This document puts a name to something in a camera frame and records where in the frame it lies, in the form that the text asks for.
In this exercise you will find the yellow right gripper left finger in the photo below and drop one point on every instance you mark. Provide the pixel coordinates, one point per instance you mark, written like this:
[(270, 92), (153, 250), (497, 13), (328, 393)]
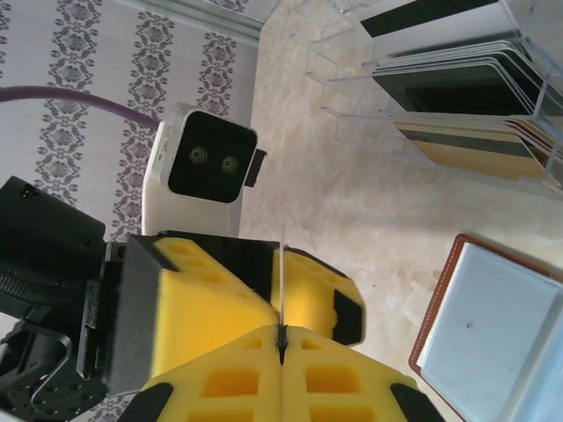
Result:
[(228, 387)]

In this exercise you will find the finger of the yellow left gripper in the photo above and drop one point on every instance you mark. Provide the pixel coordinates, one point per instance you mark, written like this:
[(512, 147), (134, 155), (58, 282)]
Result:
[(321, 299), (198, 316)]

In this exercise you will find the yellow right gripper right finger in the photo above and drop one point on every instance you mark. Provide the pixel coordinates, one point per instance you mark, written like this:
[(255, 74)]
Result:
[(334, 387)]

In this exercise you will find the thin white plastic card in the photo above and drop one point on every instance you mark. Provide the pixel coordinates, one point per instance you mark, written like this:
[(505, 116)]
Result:
[(282, 264)]

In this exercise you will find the brown leather card holder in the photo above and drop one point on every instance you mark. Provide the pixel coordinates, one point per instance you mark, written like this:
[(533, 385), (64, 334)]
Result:
[(484, 329)]

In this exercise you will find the clear acrylic card stand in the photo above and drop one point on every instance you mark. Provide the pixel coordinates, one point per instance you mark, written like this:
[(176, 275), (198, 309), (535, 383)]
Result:
[(347, 132)]

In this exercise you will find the gold card dark stripe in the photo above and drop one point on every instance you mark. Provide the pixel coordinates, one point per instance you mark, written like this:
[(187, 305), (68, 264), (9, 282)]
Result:
[(462, 158)]

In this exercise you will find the plain gold card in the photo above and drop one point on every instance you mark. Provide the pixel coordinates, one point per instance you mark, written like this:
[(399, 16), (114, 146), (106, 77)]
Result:
[(484, 121)]

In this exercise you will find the black VIP card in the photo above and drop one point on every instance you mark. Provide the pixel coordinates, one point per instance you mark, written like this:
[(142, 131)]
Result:
[(462, 94)]

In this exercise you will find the silver card black stripe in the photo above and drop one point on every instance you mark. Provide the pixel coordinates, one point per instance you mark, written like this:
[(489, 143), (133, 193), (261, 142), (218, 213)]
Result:
[(462, 31)]

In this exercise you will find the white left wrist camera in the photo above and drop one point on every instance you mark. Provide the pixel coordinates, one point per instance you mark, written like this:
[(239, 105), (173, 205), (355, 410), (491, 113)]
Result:
[(206, 158)]

